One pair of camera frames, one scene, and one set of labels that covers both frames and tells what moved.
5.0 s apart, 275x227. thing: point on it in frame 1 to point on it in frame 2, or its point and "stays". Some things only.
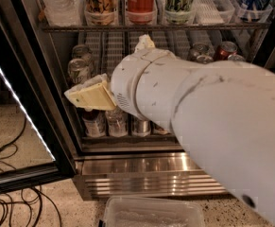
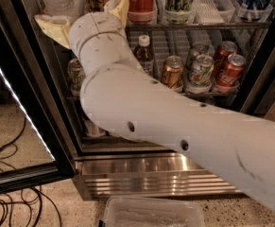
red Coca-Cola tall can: x=140 y=3 stays
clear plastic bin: x=153 y=211 stays
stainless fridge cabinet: x=81 y=31 stays
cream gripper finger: x=92 y=95 to x=59 y=31
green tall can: x=180 y=0 stays
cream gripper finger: x=144 y=43 to x=119 y=6
